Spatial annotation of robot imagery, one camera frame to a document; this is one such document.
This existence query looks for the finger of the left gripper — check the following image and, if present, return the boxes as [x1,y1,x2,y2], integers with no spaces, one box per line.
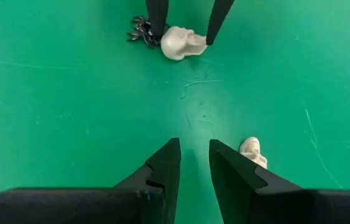
[205,0,236,46]
[145,0,170,38]

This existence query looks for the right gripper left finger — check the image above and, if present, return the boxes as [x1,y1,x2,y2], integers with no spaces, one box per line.
[0,138,182,224]

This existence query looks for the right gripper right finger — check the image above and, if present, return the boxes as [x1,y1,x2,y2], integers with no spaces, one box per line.
[208,139,350,224]

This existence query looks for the black plastic spider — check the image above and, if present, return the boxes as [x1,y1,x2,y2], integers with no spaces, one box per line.
[126,16,163,48]

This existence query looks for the cream plastic skull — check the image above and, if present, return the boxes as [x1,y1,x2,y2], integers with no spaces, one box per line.
[239,136,269,170]
[160,26,208,62]

